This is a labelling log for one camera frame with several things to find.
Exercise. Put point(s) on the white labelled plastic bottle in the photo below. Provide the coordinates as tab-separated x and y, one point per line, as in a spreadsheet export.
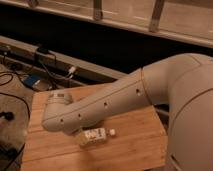
96	135

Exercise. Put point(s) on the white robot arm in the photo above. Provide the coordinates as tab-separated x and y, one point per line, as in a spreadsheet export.
184	82

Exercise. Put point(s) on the white plug connector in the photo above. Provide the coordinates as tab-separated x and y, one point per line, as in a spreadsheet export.
71	72

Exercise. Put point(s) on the wooden board table top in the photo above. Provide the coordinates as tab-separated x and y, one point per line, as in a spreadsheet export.
139	144

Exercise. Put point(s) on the blue box on floor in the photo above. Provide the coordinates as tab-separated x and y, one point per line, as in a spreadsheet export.
31	80

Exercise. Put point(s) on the black plug left edge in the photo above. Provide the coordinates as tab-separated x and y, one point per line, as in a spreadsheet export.
9	116

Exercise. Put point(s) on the black power adapter on rail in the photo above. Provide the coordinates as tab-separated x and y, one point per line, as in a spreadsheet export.
42	50

